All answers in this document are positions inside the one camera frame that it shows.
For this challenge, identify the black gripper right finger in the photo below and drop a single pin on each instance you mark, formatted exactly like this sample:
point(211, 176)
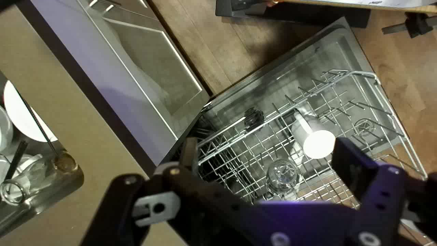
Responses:
point(383, 200)

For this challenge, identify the white mug cup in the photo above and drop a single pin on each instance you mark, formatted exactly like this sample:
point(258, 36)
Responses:
point(318, 143)

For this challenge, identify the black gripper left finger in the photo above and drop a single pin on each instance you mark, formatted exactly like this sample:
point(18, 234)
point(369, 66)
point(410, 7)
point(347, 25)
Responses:
point(114, 213)

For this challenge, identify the open dishwasher door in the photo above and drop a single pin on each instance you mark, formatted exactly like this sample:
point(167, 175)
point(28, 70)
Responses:
point(137, 68)

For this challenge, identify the clear glass in rack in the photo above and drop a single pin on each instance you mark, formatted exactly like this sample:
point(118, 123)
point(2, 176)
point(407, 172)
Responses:
point(282, 175)

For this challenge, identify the white plate in sink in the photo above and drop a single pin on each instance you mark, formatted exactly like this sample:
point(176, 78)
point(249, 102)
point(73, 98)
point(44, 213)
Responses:
point(22, 113)

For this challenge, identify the clear drinking glass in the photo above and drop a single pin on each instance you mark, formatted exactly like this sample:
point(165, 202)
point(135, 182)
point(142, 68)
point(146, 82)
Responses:
point(32, 167)
point(11, 191)

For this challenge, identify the black rack knob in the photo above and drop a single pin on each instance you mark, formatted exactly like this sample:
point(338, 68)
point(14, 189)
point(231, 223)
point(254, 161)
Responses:
point(254, 118)

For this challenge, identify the steel kitchen sink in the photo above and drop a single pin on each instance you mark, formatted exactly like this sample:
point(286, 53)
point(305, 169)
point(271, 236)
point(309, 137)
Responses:
point(49, 186)

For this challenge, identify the long metal spoon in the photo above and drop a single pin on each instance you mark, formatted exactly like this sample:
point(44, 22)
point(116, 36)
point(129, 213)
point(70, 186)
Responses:
point(66, 163)

